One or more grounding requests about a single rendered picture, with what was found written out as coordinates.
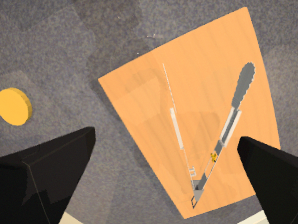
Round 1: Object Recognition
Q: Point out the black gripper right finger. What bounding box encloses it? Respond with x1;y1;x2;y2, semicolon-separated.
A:
237;136;298;224

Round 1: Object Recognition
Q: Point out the light wooden board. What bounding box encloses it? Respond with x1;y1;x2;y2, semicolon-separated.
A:
98;7;281;218

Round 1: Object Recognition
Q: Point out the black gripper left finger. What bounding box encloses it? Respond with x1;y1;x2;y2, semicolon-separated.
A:
0;127;96;224

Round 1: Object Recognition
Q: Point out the yellow flat disc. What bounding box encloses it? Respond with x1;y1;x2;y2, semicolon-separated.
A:
0;87;32;125

